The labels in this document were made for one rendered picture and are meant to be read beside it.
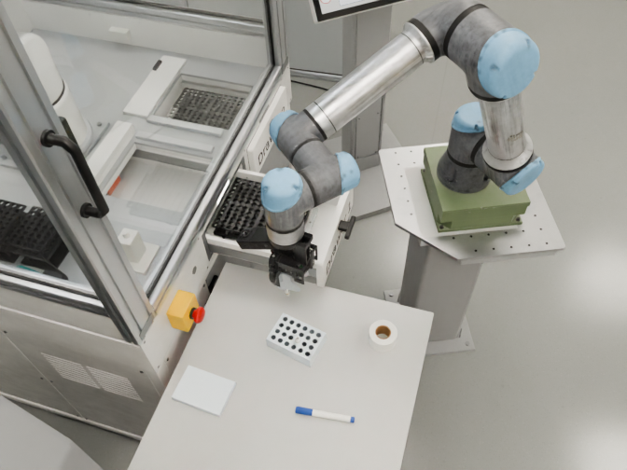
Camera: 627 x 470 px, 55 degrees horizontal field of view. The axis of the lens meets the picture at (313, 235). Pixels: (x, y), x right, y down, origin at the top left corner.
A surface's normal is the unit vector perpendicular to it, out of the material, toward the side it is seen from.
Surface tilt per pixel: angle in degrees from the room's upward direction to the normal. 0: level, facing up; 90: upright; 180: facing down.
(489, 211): 90
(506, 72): 83
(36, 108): 90
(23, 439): 69
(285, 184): 0
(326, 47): 90
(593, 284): 0
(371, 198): 3
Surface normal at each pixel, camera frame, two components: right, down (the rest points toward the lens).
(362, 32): 0.35, 0.74
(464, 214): 0.10, 0.79
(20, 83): 0.96, 0.22
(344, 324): -0.04, -0.60
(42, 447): 0.88, -0.01
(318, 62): -0.25, 0.78
